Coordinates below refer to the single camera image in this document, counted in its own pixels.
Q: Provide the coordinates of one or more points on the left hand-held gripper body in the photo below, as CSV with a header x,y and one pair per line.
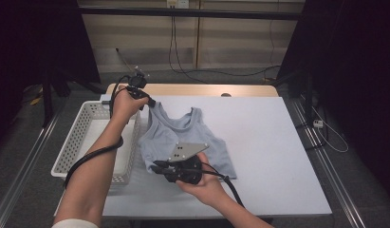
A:
x,y
137,83

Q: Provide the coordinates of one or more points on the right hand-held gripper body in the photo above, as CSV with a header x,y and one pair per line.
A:
x,y
186,151

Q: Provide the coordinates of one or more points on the light blue tank top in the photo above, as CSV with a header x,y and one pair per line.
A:
x,y
164,136

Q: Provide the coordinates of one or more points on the white perforated plastic basket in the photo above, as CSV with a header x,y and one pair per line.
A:
x,y
75,139

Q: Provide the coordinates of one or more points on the person's left hand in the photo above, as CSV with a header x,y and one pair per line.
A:
x,y
124,106

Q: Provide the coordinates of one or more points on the person's right hand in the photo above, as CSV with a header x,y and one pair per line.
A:
x,y
208,190

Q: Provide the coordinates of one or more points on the thin dark rod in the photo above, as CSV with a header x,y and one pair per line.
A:
x,y
123,58

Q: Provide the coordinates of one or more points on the grey table grommet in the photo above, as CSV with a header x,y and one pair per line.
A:
x,y
226,94

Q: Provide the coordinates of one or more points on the black metal stand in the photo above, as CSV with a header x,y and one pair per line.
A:
x,y
308,95
47,104

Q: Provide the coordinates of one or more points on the white table mat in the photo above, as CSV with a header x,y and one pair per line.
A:
x,y
278,110

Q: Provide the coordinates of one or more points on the white sleeve cuff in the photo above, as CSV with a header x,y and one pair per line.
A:
x,y
72,224

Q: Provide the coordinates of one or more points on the yellow tape strip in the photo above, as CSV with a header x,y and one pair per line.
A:
x,y
35,101

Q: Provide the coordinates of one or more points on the black curtain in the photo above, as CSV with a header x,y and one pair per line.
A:
x,y
357,63
25,38

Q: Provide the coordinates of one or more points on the white power adaptor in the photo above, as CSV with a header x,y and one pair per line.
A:
x,y
318,123

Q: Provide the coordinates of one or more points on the white wall socket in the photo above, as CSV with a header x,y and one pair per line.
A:
x,y
182,3

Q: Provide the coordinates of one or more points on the aluminium floor rail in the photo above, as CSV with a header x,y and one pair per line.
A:
x,y
15,190
338,186

